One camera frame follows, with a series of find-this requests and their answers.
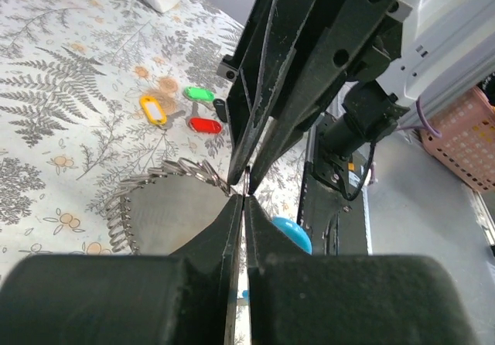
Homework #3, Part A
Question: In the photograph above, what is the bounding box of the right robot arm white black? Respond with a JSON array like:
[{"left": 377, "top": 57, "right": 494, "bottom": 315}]
[{"left": 218, "top": 0, "right": 494, "bottom": 200}]

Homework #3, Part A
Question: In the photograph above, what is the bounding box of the key with yellow tag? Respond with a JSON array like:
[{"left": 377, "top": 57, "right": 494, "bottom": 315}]
[{"left": 139, "top": 95, "right": 186, "bottom": 131}]

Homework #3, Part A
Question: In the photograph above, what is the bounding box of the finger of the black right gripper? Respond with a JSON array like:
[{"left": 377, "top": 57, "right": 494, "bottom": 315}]
[
  {"left": 227, "top": 0, "right": 316, "bottom": 185},
  {"left": 249, "top": 0, "right": 394, "bottom": 193}
]

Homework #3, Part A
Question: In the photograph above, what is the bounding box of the pink plastic basket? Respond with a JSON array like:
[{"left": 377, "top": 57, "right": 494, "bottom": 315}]
[{"left": 420, "top": 87, "right": 495, "bottom": 193}]

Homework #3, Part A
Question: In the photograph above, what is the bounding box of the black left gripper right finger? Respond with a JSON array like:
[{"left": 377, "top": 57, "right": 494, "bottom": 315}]
[{"left": 244, "top": 197, "right": 478, "bottom": 344}]

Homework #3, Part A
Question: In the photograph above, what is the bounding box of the floral patterned table mat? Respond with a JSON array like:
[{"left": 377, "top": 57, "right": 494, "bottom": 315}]
[{"left": 0, "top": 0, "right": 310, "bottom": 345}]

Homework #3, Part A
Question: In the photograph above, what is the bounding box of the key with red tag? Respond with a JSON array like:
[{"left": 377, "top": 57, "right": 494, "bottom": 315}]
[{"left": 186, "top": 102, "right": 223, "bottom": 135}]

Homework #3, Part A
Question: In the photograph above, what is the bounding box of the small silver keyring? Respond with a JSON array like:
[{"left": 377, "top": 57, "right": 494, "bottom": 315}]
[{"left": 243, "top": 166, "right": 251, "bottom": 196}]

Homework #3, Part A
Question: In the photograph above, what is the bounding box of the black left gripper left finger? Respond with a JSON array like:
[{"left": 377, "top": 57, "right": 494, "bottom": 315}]
[{"left": 1, "top": 195, "right": 243, "bottom": 344}]

